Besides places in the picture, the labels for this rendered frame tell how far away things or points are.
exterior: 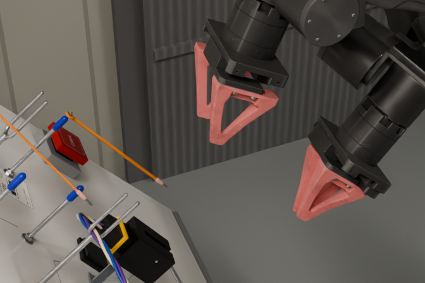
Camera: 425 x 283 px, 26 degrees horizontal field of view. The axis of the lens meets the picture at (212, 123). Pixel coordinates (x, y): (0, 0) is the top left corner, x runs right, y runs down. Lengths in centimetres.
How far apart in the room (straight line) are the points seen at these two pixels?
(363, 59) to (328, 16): 18
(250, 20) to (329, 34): 9
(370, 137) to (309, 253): 160
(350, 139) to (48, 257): 35
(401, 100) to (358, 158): 8
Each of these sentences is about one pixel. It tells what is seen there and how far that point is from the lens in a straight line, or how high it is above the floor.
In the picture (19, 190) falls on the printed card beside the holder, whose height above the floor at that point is 116.
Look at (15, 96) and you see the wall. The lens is 249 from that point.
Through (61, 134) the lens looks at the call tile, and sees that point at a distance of 121.
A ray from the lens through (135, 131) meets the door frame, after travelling 264.
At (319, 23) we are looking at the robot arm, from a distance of 82.
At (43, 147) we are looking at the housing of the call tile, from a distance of 120.
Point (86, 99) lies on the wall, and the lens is 255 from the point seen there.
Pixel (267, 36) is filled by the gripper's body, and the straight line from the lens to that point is 89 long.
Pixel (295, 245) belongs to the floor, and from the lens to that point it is 259.
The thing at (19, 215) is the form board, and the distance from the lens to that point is 103.
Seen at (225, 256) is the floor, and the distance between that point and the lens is 255.
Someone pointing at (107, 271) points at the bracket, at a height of 111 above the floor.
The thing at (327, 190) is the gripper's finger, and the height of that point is 117.
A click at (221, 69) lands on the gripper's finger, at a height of 137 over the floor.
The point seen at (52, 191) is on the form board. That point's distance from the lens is 115.
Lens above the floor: 189
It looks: 40 degrees down
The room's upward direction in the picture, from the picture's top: straight up
